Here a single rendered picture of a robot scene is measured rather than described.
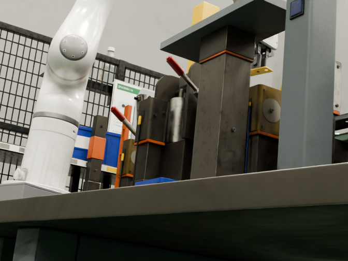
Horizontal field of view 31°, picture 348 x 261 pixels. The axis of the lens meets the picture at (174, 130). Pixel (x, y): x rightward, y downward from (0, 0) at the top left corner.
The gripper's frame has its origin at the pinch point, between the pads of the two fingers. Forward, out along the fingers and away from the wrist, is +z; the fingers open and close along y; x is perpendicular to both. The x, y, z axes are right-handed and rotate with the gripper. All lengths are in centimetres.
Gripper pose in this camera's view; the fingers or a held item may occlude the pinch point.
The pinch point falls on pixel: (258, 63)
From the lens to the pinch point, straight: 183.6
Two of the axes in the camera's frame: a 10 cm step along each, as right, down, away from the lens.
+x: -7.1, 1.1, 7.0
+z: -1.3, 9.5, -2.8
